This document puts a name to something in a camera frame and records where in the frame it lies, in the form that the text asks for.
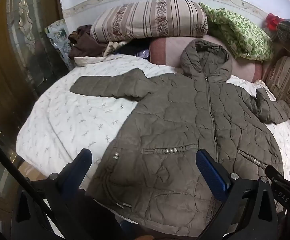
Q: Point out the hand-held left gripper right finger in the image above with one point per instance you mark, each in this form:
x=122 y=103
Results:
x=209 y=175

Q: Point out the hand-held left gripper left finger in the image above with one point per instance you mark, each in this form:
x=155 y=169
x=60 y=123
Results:
x=79 y=171

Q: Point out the olive padded hooded jacket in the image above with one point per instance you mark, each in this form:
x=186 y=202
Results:
x=180 y=110

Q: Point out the white leaf-print quilt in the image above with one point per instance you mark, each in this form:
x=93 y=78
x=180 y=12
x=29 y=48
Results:
x=67 y=120

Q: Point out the striped floral sofa cushion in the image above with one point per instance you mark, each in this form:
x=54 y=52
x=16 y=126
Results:
x=288 y=85

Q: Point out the brown cloth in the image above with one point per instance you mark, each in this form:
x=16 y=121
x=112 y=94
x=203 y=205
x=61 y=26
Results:
x=83 y=43

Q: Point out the cream cloth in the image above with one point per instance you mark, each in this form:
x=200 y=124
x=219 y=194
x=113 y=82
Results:
x=112 y=48

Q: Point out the wooden door with patterned glass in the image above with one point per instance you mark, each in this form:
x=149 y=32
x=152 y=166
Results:
x=12 y=62

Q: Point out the pink blanket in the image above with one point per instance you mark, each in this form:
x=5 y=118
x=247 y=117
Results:
x=167 y=52

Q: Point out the dark cloth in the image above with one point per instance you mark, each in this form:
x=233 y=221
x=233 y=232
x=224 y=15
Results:
x=135 y=51

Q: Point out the printed plastic packet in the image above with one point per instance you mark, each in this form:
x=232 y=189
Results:
x=58 y=38

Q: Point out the green patterned blanket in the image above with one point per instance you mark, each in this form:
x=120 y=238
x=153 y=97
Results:
x=242 y=35

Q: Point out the red object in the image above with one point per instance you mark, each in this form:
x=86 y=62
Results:
x=272 y=21

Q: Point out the striped beige pillow on top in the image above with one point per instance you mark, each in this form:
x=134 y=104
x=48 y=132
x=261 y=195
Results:
x=150 y=20

